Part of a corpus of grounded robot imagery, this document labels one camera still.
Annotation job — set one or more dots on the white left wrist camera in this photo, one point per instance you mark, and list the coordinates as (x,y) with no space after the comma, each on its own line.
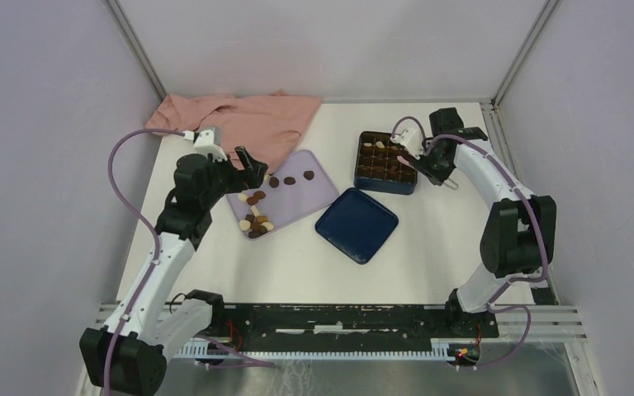
(206,142)

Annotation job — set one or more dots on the pink cloth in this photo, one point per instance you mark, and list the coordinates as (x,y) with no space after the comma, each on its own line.
(269,126)

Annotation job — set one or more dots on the pink handled metal tongs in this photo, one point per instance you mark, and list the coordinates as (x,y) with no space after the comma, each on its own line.
(451,185)

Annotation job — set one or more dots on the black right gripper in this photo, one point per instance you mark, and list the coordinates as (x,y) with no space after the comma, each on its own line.
(437,177)

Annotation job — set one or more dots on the dark blue box lid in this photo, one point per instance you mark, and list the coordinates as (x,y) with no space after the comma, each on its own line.
(357,225)

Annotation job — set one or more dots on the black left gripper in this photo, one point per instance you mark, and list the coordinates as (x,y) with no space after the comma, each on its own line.
(243,180)

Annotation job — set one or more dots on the lilac plastic tray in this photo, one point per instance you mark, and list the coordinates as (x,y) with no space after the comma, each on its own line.
(286,204)

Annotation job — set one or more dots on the dark blue chocolate box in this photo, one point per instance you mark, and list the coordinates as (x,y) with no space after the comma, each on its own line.
(379,170)

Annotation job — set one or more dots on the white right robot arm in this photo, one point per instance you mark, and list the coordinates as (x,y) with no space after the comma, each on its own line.
(517,242)

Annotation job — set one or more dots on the white heart chocolate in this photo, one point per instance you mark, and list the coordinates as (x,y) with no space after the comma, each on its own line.
(245,225)

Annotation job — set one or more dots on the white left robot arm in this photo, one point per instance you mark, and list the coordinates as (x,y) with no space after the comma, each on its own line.
(130,352)

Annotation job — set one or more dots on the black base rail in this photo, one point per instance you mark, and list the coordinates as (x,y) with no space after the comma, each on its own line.
(315,328)

